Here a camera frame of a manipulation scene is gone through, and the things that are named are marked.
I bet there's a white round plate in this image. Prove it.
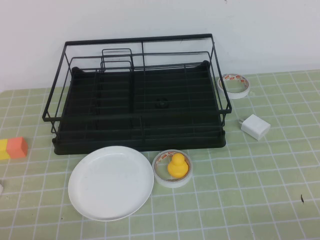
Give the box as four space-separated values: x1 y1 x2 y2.
67 146 155 222

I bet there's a black plastic drain tray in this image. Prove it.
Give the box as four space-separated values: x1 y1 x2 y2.
51 59 227 156

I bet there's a yellow rubber duck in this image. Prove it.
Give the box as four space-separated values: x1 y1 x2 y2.
166 152 190 179

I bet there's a white tape roll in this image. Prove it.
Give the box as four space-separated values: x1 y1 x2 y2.
151 149 195 188
216 73 251 100

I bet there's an orange foam block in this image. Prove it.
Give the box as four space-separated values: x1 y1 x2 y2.
6 136 29 159

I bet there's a yellow foam block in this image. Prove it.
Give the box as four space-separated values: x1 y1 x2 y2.
0 138 11 161

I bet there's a black wire dish rack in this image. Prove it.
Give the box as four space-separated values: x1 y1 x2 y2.
42 33 233 141

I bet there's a white USB wall charger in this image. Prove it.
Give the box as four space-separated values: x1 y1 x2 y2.
239 113 272 141

